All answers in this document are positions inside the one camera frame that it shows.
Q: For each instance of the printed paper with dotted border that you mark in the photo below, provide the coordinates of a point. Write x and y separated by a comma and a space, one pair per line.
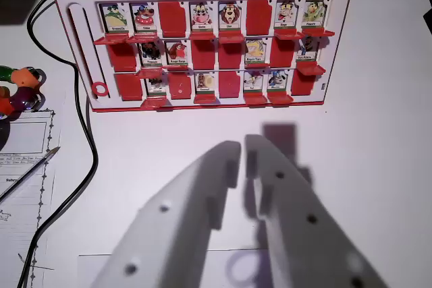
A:
20, 234

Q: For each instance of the metal ballpoint pen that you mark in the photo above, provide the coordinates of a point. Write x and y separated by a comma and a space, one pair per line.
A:
30, 175

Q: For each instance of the colourful glossy toy figure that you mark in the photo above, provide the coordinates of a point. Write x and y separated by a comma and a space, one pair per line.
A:
23, 80

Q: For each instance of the red and white game board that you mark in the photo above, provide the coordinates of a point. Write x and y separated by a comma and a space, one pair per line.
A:
81, 48

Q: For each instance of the black box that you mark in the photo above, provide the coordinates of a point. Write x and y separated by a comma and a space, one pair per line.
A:
428, 21

